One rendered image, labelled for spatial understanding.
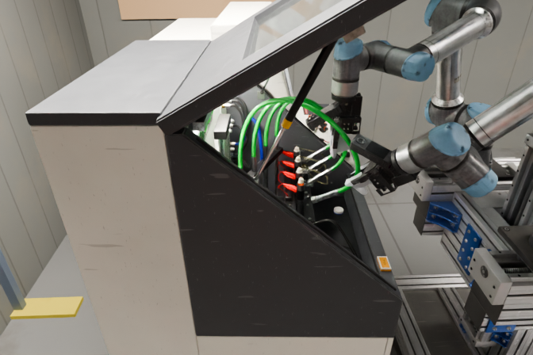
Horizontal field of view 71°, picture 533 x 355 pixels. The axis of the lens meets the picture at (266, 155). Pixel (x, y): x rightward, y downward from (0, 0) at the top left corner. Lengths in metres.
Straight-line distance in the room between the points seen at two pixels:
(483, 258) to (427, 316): 0.90
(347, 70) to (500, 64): 3.07
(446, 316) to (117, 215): 1.67
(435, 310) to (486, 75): 2.45
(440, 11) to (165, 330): 1.31
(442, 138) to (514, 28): 3.17
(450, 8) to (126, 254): 1.21
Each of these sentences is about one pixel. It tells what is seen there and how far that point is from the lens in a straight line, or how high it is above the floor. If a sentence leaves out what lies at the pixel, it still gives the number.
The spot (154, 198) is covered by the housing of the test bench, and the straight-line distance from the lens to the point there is 0.90.
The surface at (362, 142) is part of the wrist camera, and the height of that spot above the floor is 1.35.
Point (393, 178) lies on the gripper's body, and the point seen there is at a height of 1.27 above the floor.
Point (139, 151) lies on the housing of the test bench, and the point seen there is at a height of 1.41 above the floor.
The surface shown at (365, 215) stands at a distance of 1.39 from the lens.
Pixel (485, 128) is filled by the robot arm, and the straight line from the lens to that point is 1.03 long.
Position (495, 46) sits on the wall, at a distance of 3.96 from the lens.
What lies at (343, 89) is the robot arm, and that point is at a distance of 1.07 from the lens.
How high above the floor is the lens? 1.78
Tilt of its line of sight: 29 degrees down
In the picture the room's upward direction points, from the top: 1 degrees counter-clockwise
